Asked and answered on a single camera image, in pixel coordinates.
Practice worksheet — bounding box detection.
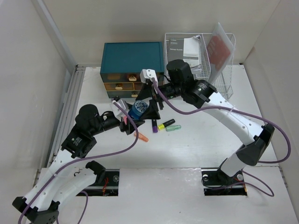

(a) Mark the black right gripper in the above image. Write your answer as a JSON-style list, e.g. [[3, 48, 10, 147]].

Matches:
[[135, 82, 184, 120]]

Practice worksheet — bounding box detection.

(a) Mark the grey setup guide booklet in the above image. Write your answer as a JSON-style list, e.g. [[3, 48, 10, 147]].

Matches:
[[167, 36, 202, 74]]

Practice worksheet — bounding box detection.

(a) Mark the clear zip pouch red card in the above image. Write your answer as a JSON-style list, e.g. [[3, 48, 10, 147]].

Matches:
[[206, 22, 235, 82]]

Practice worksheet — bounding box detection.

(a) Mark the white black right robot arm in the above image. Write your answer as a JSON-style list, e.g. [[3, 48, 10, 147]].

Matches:
[[137, 59, 275, 186]]

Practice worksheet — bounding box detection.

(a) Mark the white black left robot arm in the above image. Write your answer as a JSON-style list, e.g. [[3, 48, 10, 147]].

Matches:
[[12, 98, 160, 224]]

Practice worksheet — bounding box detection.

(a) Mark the orange highlighter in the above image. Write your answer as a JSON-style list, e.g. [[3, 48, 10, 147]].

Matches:
[[134, 132, 149, 142]]

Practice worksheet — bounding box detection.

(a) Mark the black purple highlighter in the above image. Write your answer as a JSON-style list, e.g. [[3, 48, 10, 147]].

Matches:
[[151, 119, 158, 133]]

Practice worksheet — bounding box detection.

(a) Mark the black yellow highlighter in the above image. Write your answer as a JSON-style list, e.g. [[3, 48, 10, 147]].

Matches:
[[157, 119, 175, 130]]

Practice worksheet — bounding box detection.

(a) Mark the mint green highlighter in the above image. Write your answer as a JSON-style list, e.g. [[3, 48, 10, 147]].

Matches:
[[165, 125, 181, 132]]

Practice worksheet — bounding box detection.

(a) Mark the teal drawer organizer box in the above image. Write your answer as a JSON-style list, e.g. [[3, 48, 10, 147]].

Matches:
[[100, 42, 164, 98]]

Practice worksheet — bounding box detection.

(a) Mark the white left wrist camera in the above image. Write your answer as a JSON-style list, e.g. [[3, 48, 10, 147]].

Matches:
[[111, 97, 129, 120]]

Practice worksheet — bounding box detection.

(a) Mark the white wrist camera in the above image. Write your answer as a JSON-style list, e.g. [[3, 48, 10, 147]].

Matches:
[[111, 97, 129, 120], [140, 69, 158, 85]]

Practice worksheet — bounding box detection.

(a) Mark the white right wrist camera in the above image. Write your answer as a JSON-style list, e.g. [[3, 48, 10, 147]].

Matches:
[[140, 69, 158, 85]]

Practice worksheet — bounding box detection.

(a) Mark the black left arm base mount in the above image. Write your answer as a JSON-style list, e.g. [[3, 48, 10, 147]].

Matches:
[[83, 161, 120, 196]]

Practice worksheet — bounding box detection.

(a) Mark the white wire file rack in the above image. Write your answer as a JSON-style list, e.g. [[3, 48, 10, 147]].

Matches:
[[163, 33, 234, 100]]

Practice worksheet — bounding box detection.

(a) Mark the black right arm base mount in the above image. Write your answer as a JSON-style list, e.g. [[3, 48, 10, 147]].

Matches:
[[201, 168, 247, 196]]

